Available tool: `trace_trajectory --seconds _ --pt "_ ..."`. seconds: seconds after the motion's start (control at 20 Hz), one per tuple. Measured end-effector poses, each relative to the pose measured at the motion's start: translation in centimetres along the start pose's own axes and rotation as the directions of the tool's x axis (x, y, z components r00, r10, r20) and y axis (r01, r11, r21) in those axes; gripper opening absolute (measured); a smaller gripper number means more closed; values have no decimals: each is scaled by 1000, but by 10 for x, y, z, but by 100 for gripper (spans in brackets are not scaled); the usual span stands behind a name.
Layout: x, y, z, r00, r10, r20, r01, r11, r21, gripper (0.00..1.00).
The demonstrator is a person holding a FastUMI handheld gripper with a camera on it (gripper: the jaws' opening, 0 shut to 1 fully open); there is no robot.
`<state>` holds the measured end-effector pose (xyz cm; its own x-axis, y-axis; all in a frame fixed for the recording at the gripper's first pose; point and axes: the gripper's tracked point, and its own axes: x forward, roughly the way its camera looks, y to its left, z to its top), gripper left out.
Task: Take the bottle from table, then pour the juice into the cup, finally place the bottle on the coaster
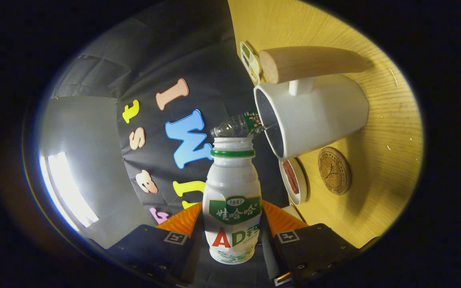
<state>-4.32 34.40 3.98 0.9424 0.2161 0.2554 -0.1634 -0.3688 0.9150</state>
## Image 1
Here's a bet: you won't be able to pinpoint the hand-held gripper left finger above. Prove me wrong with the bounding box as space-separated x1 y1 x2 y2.
106 202 205 286

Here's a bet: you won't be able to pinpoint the white juice bottle green label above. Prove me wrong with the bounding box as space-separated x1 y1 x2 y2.
202 137 263 265

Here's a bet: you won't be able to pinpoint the black backdrop cloth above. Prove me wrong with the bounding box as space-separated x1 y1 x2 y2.
52 0 291 228

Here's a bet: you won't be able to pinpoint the white divided dish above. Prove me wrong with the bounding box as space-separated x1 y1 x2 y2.
239 41 263 84

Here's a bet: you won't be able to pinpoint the round cork coaster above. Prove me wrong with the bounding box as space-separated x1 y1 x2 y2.
318 146 352 195

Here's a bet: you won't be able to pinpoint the round beige plate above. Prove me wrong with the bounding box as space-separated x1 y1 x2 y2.
279 157 308 206

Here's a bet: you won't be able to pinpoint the white cup wooden handle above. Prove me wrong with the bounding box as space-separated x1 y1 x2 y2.
253 46 373 160

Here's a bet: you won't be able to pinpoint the ceiling light panel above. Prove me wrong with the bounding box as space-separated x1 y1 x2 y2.
39 151 100 232

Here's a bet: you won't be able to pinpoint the red sausages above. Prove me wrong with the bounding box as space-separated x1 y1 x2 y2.
282 160 300 195

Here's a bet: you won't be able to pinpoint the clear plastic water bottle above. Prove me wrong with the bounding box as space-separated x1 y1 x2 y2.
210 110 263 138

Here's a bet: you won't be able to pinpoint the wooden table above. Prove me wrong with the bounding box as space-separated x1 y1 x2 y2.
227 0 423 248

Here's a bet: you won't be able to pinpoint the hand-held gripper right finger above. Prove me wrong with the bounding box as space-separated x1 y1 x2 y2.
261 200 361 286

